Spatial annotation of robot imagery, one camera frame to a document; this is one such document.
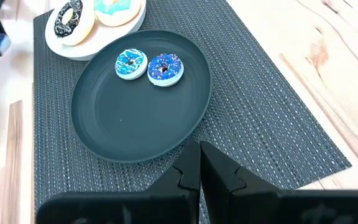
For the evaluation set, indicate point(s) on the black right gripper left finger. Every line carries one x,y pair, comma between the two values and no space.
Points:
179,199

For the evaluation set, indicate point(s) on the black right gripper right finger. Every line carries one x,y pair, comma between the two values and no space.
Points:
228,199

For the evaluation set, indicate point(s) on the black frosted large donut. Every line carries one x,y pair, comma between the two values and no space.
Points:
61,26

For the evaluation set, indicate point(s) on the teal frosted large donut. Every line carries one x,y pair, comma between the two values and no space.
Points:
117,15

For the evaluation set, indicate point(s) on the dark blue sprinkled small donut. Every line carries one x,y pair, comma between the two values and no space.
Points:
171,70

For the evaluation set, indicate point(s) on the light blue sprinkled small donut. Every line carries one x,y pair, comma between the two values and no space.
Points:
124,67

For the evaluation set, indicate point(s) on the dark grey round plate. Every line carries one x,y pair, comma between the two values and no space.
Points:
141,121

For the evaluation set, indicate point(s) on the grey woven placemat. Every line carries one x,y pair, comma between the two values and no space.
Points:
259,109

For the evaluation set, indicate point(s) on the white round plate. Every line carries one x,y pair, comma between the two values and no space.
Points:
95,43

